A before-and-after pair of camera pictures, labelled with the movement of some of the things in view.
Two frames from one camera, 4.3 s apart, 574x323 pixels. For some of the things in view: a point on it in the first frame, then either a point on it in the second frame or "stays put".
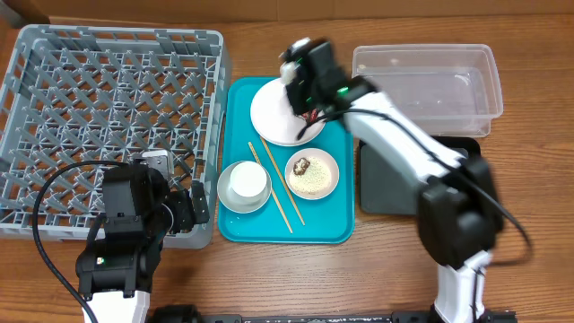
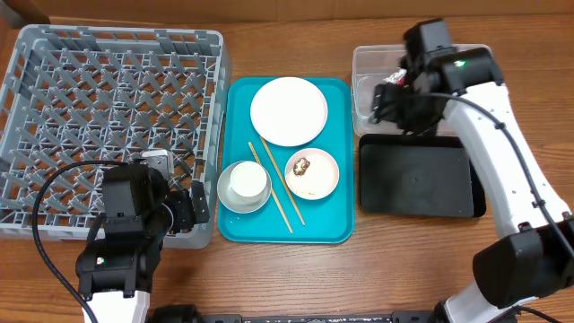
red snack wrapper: [311, 115] -> [397, 77]
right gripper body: [299, 90] -> [383, 104]
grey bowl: [240, 204] stays put
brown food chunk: [300, 166] stays put
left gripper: [186, 217] stays put
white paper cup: [247, 178] stays put
